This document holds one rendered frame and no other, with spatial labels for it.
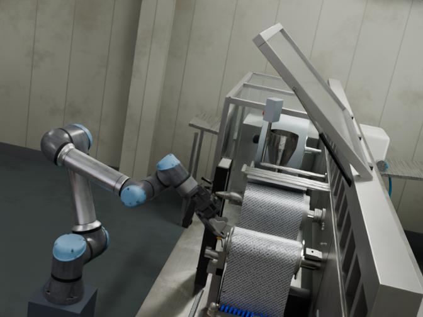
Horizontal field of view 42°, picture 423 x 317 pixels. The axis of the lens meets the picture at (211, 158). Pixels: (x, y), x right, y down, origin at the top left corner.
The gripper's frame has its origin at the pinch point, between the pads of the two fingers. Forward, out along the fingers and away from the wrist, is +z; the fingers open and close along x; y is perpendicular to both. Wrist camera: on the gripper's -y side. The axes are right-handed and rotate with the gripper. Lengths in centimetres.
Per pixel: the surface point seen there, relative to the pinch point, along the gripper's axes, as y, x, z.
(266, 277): 6.1, -8.0, 20.0
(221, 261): -6.2, -0.7, 7.7
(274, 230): 12.1, 16.0, 14.4
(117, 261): -153, 187, 14
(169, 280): -40.6, 23.1, 8.0
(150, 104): -105, 349, -69
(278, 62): 57, -22, -37
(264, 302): -0.5, -8.0, 27.2
